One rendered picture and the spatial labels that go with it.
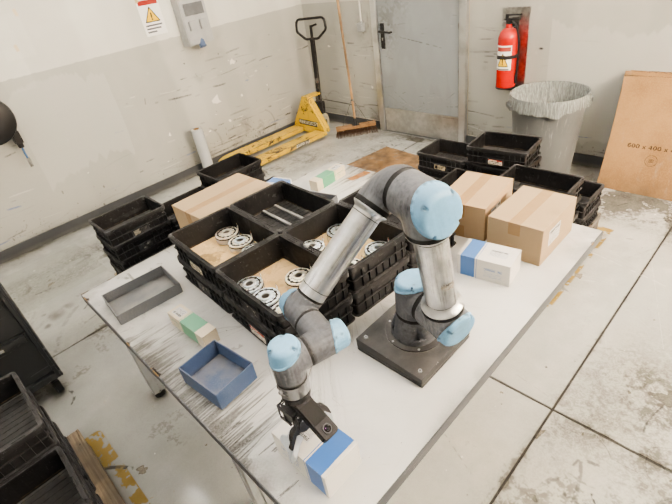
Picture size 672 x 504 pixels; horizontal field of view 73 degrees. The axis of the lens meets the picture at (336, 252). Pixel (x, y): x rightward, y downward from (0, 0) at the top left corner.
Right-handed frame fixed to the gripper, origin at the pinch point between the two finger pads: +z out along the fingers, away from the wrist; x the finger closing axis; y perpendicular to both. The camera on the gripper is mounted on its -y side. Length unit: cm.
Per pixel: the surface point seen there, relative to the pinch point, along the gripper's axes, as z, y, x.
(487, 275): 4, 0, -90
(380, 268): -8, 26, -60
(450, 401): 6.2, -17.8, -36.0
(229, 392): 2.3, 34.9, 3.7
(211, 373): 6, 50, 2
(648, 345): 76, -47, -166
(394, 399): 6.2, -4.7, -26.9
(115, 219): 24, 238, -39
